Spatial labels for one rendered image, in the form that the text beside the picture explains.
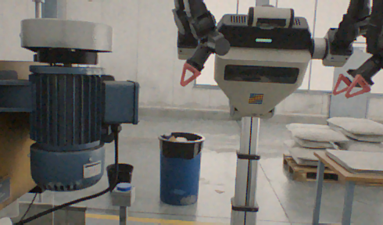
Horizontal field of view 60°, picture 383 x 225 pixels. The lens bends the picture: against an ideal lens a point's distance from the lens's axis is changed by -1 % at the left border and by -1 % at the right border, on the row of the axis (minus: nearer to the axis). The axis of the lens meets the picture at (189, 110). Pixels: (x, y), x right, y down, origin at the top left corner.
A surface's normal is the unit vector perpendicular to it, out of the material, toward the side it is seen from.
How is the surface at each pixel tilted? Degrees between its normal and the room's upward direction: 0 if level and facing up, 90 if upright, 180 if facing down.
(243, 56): 40
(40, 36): 90
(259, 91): 130
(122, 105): 90
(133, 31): 90
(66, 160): 91
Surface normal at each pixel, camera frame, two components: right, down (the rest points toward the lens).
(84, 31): 0.63, 0.14
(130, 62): -0.05, 0.12
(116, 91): 0.36, 0.14
